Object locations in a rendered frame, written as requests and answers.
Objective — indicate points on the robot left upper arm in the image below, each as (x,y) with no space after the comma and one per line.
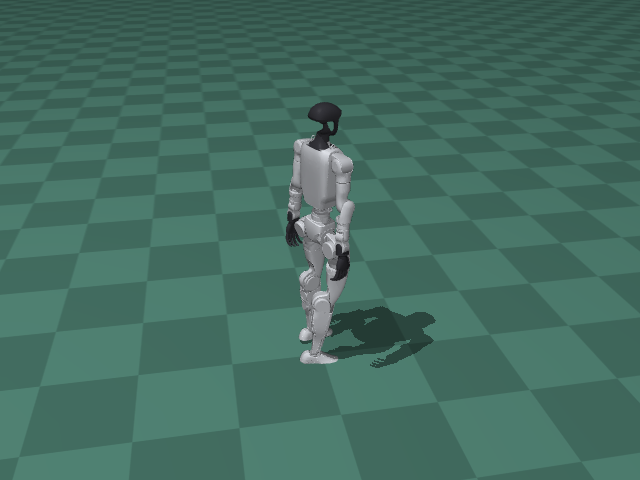
(296,179)

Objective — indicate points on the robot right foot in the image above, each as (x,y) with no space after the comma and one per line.
(324,358)

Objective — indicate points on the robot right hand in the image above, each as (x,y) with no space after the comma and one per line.
(343,263)

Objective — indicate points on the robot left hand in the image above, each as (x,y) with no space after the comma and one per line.
(291,232)

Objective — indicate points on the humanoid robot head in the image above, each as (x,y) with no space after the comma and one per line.
(324,112)

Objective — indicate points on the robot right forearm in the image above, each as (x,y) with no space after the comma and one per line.
(343,224)

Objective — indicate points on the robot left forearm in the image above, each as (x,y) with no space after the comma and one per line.
(295,201)

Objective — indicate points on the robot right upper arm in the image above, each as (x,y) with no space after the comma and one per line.
(342,167)

